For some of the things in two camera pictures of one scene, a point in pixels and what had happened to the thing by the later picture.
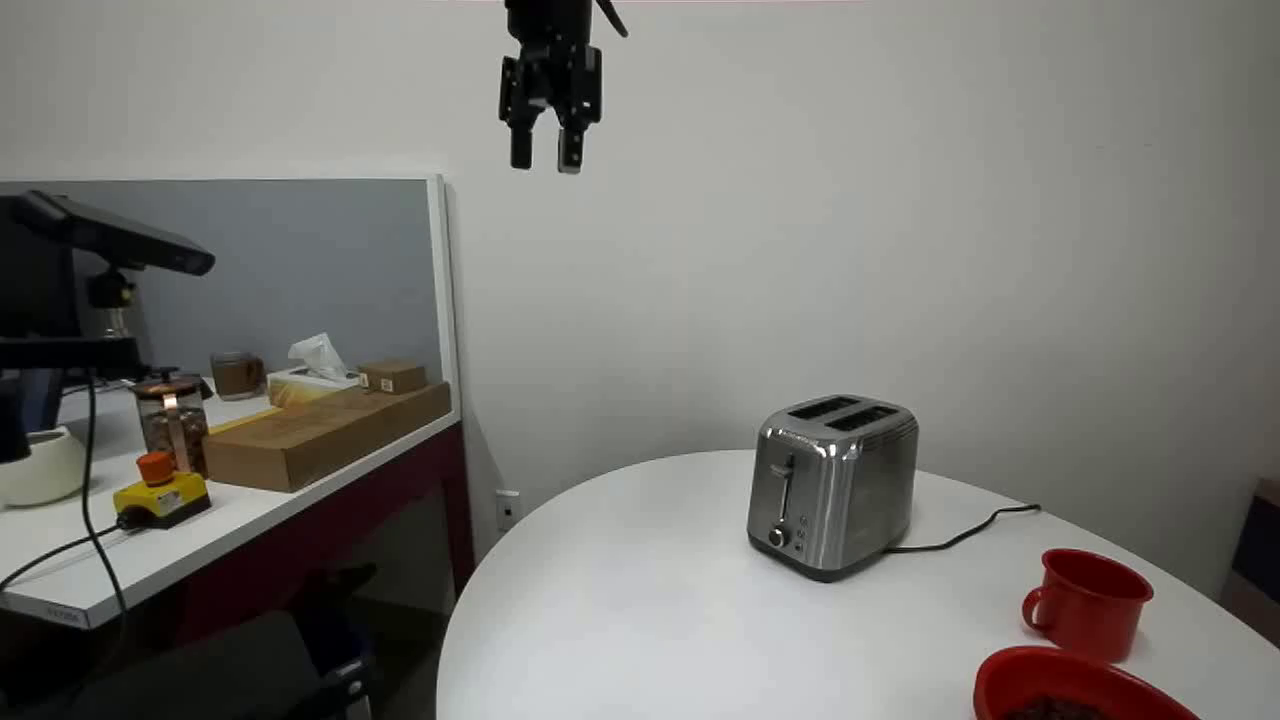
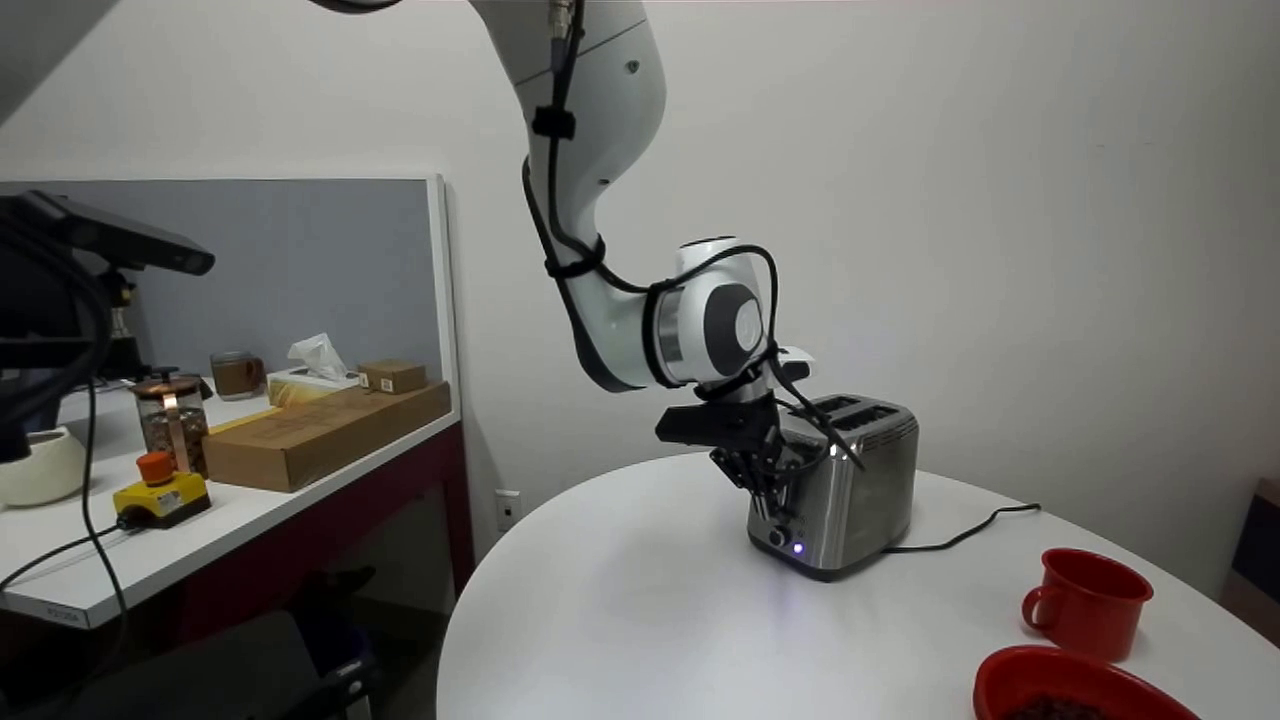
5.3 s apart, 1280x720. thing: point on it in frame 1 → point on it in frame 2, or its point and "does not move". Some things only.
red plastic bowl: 1073,684 does not move
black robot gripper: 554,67 → 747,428
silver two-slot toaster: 832,487 does not move
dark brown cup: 238,373 does not move
